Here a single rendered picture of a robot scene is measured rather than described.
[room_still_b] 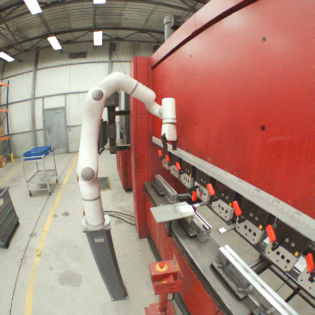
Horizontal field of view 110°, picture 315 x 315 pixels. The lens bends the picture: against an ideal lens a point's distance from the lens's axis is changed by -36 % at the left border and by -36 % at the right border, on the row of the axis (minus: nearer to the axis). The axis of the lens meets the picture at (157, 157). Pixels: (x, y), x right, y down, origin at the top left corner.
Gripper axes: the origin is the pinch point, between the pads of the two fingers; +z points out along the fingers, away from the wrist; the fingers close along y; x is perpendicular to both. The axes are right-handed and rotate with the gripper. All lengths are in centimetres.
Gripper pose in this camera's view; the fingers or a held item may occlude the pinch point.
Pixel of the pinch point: (170, 149)
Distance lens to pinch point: 103.8
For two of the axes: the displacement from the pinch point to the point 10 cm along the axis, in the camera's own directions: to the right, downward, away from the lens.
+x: 7.5, 0.2, -6.6
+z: 0.2, 10.0, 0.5
